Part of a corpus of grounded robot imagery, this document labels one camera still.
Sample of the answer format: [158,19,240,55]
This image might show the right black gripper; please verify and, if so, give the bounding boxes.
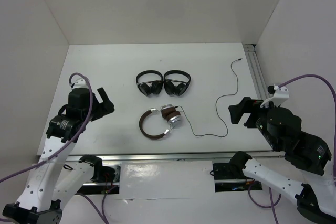
[226,94,280,150]

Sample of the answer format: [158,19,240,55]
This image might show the thin black headphone cable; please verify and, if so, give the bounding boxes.
[175,58,243,138]

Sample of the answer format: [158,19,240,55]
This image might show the brown silver headphones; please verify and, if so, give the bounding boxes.
[139,104,182,141]

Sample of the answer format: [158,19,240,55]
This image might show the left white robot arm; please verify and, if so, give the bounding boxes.
[2,86,115,223]

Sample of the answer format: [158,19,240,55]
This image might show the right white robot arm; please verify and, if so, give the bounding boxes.
[228,97,335,223]

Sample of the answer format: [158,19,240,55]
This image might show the left black headphones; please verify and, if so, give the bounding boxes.
[135,70,163,97]

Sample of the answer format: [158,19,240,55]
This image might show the black headphones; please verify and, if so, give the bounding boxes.
[135,70,163,97]
[163,70,191,97]

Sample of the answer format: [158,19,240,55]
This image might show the right black headphones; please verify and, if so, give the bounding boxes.
[163,70,191,97]

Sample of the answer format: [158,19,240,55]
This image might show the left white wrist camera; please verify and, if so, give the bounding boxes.
[69,78,89,91]

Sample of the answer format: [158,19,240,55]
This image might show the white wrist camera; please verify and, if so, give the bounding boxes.
[260,84,289,108]
[69,78,89,91]

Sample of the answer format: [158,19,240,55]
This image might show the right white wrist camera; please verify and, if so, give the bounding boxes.
[260,84,289,108]

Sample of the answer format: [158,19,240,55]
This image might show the aluminium rail front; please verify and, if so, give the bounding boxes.
[66,151,284,162]

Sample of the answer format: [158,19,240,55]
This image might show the aluminium rail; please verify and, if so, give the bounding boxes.
[66,151,284,162]
[243,44,268,100]

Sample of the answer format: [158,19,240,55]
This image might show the aluminium rail right side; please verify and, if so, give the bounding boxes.
[243,44,268,100]

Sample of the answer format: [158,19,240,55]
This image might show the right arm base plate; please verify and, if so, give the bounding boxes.
[209,163,262,193]

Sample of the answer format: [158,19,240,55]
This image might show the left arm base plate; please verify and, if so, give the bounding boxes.
[78,165,121,195]

